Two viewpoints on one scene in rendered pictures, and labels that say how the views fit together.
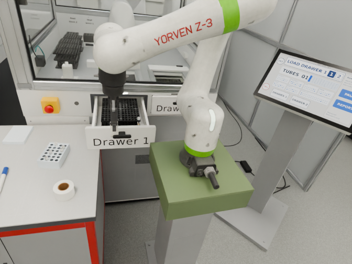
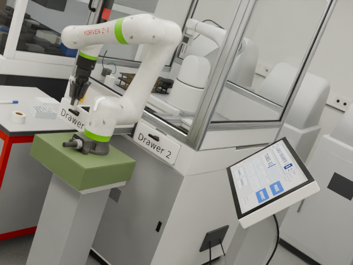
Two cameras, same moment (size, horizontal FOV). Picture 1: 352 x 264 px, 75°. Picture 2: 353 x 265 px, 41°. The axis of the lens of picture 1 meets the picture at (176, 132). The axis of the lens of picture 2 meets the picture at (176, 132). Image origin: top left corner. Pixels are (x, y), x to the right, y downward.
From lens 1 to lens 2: 1.89 m
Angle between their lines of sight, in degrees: 49
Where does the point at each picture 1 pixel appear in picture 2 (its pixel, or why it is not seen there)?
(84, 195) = (22, 126)
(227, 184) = (78, 157)
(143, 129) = not seen: hidden behind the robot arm
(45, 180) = not seen: hidden behind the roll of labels
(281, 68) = (266, 152)
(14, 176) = (14, 105)
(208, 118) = (96, 98)
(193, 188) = (57, 143)
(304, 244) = not seen: outside the picture
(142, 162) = (111, 196)
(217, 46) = (145, 65)
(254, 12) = (129, 30)
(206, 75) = (134, 86)
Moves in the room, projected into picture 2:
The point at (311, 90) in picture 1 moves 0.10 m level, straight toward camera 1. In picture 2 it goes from (260, 176) to (237, 169)
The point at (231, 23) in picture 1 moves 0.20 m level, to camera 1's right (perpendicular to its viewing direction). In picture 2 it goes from (118, 33) to (140, 48)
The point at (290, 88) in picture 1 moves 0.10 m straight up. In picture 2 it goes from (251, 170) to (260, 149)
